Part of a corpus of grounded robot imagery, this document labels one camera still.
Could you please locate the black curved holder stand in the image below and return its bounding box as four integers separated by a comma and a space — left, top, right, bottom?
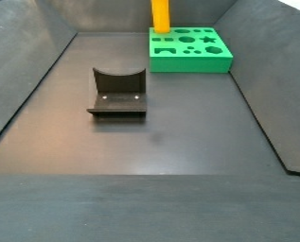
87, 68, 147, 115

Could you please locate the green shape sorter board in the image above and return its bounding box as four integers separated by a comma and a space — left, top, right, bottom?
150, 27, 233, 73

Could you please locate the yellow rectangular block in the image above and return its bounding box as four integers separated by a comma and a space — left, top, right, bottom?
150, 0, 170, 33

